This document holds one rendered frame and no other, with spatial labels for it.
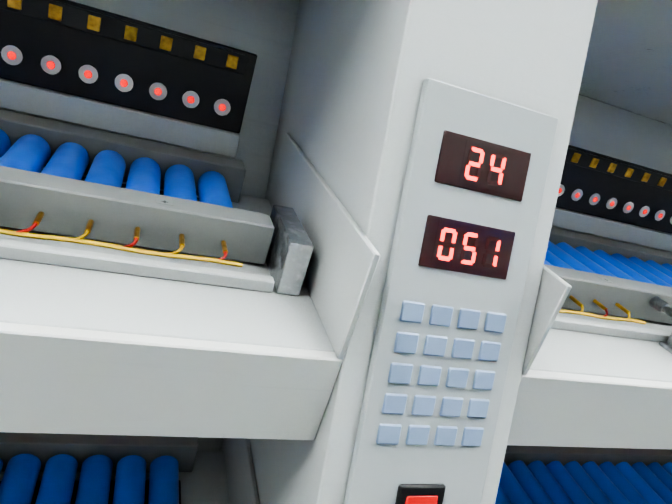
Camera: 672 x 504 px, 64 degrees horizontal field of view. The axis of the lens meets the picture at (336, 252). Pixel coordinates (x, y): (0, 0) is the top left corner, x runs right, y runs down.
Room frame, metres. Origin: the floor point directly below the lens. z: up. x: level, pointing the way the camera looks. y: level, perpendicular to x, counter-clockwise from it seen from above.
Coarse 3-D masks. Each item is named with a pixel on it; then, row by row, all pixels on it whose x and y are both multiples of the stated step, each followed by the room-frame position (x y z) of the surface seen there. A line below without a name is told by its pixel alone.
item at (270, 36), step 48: (96, 0) 0.36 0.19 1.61; (144, 0) 0.37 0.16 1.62; (192, 0) 0.38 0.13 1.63; (240, 0) 0.39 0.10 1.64; (288, 0) 0.41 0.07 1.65; (240, 48) 0.40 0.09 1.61; (288, 48) 0.41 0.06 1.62; (240, 144) 0.40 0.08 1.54; (576, 144) 0.51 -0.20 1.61; (624, 144) 0.53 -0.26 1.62
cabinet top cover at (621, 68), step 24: (600, 0) 0.33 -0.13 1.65; (624, 0) 0.32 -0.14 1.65; (648, 0) 0.32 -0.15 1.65; (600, 24) 0.36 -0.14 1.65; (624, 24) 0.35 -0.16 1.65; (648, 24) 0.35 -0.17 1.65; (600, 48) 0.40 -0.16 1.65; (624, 48) 0.39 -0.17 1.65; (648, 48) 0.38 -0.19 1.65; (600, 72) 0.44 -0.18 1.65; (624, 72) 0.43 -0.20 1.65; (648, 72) 0.42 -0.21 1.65; (600, 96) 0.50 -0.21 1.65; (624, 96) 0.49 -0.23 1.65; (648, 96) 0.48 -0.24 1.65
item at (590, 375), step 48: (576, 192) 0.47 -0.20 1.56; (624, 192) 0.49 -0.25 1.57; (576, 240) 0.46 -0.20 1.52; (624, 240) 0.50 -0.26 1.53; (576, 288) 0.35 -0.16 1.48; (624, 288) 0.36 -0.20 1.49; (576, 336) 0.32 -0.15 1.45; (624, 336) 0.34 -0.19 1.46; (528, 384) 0.26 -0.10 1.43; (576, 384) 0.27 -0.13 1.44; (624, 384) 0.28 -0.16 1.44; (528, 432) 0.28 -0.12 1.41; (576, 432) 0.29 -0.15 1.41; (624, 432) 0.30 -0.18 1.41
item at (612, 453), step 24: (528, 456) 0.46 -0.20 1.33; (552, 456) 0.47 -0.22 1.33; (576, 456) 0.48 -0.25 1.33; (600, 456) 0.49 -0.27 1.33; (624, 456) 0.50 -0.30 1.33; (648, 456) 0.51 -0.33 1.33; (504, 480) 0.42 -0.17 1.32; (528, 480) 0.43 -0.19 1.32; (552, 480) 0.44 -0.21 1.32; (576, 480) 0.46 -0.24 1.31; (600, 480) 0.46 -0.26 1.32; (624, 480) 0.47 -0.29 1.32; (648, 480) 0.48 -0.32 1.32
